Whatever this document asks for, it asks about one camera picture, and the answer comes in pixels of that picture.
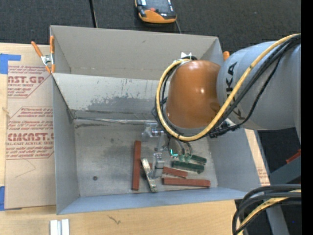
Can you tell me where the pale worn flat block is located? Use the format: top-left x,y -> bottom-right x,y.
140,158 -> 158,193

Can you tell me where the red-brown flat block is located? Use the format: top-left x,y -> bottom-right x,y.
140,162 -> 189,179
161,177 -> 212,188
131,140 -> 142,191

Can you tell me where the brown cardboard board red print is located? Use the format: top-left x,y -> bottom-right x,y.
0,42 -> 271,212

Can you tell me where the dark green flat block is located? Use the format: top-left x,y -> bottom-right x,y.
188,154 -> 208,165
171,160 -> 205,174

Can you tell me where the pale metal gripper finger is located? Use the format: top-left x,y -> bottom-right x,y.
141,122 -> 168,154
151,152 -> 165,179

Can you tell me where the grey metal bin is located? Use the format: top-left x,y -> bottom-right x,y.
49,25 -> 264,215

